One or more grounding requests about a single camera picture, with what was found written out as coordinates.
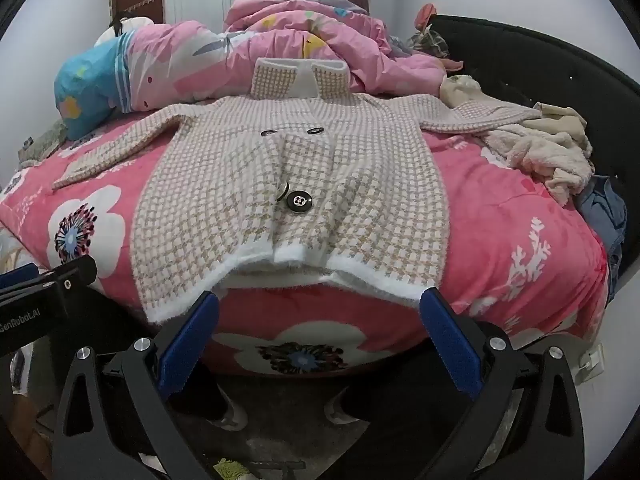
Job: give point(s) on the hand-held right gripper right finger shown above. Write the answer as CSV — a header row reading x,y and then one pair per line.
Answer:
x,y
450,340

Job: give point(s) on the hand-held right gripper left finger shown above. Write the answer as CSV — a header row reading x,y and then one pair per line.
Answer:
x,y
187,340

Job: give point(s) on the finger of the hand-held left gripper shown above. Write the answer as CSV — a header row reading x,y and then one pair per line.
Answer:
x,y
65,277

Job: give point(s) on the beige houndstooth knit cardigan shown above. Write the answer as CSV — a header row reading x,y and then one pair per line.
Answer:
x,y
300,160

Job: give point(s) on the person's left leg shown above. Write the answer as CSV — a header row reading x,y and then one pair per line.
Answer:
x,y
200,385

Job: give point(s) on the patterned mattress sheet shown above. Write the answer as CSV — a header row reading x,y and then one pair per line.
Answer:
x,y
10,250

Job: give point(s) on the white slipper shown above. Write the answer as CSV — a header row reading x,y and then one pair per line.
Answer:
x,y
340,410

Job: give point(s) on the grey patterned cloth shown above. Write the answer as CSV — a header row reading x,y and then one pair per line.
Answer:
x,y
42,145

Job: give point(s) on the green floor mat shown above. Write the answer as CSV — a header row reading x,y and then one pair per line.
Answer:
x,y
232,470

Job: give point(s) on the pink floral bed blanket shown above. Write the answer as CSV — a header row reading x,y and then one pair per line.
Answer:
x,y
500,210

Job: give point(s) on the beige fluffy cloth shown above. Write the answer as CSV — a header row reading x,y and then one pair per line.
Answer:
x,y
540,160

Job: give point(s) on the blue denim garment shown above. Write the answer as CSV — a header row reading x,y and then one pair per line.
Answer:
x,y
605,210

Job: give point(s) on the beige garment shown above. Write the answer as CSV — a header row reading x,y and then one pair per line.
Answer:
x,y
565,125

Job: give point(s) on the cream cloth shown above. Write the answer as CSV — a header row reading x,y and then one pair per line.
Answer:
x,y
460,90

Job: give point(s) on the pink and blue cartoon duvet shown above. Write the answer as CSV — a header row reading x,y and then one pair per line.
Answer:
x,y
200,60

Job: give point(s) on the white bag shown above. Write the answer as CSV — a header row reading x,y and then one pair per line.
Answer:
x,y
135,25

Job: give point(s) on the dark floral scarf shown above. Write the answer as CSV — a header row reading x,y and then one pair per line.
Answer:
x,y
430,42

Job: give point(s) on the salmon pink cloth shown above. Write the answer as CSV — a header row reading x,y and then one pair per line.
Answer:
x,y
427,15

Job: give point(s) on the white wall socket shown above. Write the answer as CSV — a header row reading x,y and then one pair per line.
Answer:
x,y
592,360

